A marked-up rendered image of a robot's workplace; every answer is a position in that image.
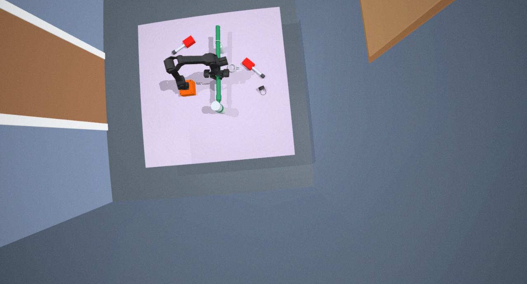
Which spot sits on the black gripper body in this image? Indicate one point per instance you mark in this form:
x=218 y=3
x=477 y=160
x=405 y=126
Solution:
x=217 y=72

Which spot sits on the long green tube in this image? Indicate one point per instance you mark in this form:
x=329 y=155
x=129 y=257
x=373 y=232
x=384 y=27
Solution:
x=218 y=80

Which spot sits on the white cylindrical post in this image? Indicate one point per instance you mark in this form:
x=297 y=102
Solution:
x=218 y=107

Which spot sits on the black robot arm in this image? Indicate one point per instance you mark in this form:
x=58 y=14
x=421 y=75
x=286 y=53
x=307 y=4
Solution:
x=208 y=59

